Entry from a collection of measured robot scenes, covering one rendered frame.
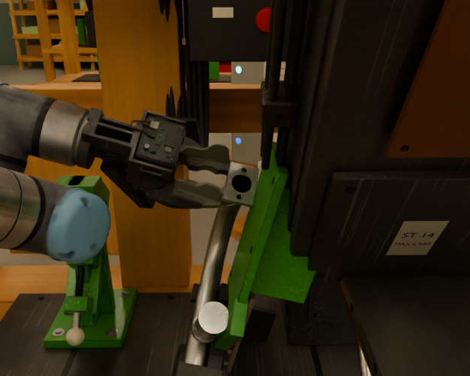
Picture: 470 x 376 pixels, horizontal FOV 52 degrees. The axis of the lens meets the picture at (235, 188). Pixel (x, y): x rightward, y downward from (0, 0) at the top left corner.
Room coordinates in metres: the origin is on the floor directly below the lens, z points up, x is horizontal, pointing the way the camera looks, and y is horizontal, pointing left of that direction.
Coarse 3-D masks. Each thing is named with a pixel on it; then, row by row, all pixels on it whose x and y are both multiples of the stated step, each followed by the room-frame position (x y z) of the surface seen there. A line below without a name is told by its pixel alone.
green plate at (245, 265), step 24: (264, 192) 0.51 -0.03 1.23; (288, 192) 0.48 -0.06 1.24; (264, 216) 0.47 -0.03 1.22; (288, 216) 0.48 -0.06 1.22; (240, 240) 0.58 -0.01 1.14; (264, 240) 0.47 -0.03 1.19; (288, 240) 0.48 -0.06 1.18; (240, 264) 0.52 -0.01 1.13; (264, 264) 0.48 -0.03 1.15; (288, 264) 0.48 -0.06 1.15; (240, 288) 0.48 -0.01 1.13; (264, 288) 0.48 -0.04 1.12; (288, 288) 0.48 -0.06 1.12
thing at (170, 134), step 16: (96, 112) 0.55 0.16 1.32; (144, 112) 0.56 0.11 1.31; (96, 128) 0.54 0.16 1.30; (112, 128) 0.54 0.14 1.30; (128, 128) 0.57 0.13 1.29; (144, 128) 0.55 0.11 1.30; (160, 128) 0.56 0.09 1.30; (176, 128) 0.56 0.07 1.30; (80, 144) 0.54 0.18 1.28; (96, 144) 0.54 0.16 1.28; (112, 144) 0.53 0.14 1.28; (128, 144) 0.53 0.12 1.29; (144, 144) 0.54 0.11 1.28; (160, 144) 0.54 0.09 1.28; (176, 144) 0.55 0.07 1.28; (80, 160) 0.54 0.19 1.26; (112, 160) 0.57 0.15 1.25; (128, 160) 0.52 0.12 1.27; (144, 160) 0.53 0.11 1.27; (160, 160) 0.53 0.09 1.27; (176, 160) 0.53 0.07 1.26; (128, 176) 0.55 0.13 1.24; (144, 176) 0.56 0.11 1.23; (160, 176) 0.53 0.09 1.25
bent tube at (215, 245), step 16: (240, 176) 0.60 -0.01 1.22; (256, 176) 0.59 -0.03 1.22; (224, 192) 0.57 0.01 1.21; (240, 192) 0.57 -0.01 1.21; (224, 208) 0.62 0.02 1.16; (224, 224) 0.64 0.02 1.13; (224, 240) 0.64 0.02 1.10; (208, 256) 0.63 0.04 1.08; (224, 256) 0.63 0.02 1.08; (208, 272) 0.61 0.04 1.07; (208, 288) 0.59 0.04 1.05; (192, 320) 0.56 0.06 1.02; (192, 336) 0.53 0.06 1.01; (192, 352) 0.52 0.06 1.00
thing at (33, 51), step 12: (12, 0) 9.94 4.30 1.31; (84, 0) 9.88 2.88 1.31; (12, 12) 9.88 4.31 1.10; (24, 12) 9.87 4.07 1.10; (48, 12) 9.86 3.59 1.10; (84, 12) 9.84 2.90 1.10; (12, 24) 9.92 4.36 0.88; (24, 24) 10.35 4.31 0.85; (48, 24) 9.98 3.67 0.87; (24, 36) 9.87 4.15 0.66; (36, 36) 9.87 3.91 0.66; (60, 36) 9.85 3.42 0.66; (36, 48) 9.98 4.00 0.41; (24, 60) 9.87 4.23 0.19; (36, 60) 9.87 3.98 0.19; (60, 60) 9.85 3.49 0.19; (84, 60) 9.84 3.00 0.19; (96, 60) 9.84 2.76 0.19
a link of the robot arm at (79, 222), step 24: (0, 168) 0.41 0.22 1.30; (0, 192) 0.38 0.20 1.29; (24, 192) 0.41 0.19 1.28; (48, 192) 0.43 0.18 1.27; (72, 192) 0.45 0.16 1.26; (0, 216) 0.38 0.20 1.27; (24, 216) 0.40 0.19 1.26; (48, 216) 0.42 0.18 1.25; (72, 216) 0.42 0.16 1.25; (96, 216) 0.44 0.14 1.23; (0, 240) 0.38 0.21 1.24; (24, 240) 0.40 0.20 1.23; (48, 240) 0.41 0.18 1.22; (72, 240) 0.42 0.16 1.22; (96, 240) 0.44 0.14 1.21
